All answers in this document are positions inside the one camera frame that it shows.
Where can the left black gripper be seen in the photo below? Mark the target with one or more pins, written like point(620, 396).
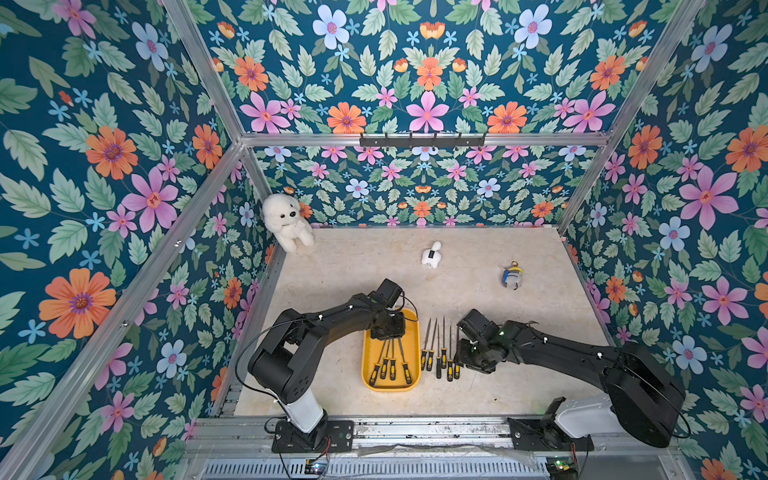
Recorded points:
point(399, 329)

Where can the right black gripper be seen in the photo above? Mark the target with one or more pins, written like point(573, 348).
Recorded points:
point(475, 351)

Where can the file tool five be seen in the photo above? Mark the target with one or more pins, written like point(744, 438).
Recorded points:
point(449, 356)

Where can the file tool four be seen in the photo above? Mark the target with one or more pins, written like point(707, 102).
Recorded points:
point(443, 345)

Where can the yellow plastic storage tray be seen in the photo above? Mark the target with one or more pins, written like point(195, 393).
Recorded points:
point(410, 340)

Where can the file tool one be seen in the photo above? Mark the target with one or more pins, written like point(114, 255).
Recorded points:
point(424, 349)

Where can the file tool three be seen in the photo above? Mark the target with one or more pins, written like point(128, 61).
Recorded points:
point(437, 357)

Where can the file tool nine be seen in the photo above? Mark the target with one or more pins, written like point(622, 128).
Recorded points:
point(385, 361)

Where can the file tool seven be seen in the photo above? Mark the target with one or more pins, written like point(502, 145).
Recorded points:
point(404, 363)

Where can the file tool eight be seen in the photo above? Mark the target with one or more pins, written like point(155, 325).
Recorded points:
point(392, 367)

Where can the file tool two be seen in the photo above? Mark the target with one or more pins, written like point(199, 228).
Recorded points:
point(431, 351)

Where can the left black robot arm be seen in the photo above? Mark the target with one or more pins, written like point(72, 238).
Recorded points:
point(286, 360)

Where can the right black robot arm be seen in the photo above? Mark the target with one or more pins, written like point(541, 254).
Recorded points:
point(646, 399)

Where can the small white toy figure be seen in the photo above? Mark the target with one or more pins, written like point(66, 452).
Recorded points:
point(432, 257)

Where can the white plush bear toy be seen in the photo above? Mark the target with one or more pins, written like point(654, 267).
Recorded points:
point(282, 217)

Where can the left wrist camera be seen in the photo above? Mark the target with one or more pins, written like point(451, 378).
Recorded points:
point(388, 293)

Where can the blue yellow keychain toy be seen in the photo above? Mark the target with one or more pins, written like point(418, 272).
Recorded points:
point(512, 276)

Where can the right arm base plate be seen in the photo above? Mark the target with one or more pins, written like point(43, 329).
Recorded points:
point(543, 434)

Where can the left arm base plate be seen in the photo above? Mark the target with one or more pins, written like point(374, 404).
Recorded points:
point(331, 436)

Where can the black wall hook rail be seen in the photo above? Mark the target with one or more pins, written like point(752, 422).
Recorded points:
point(411, 140)

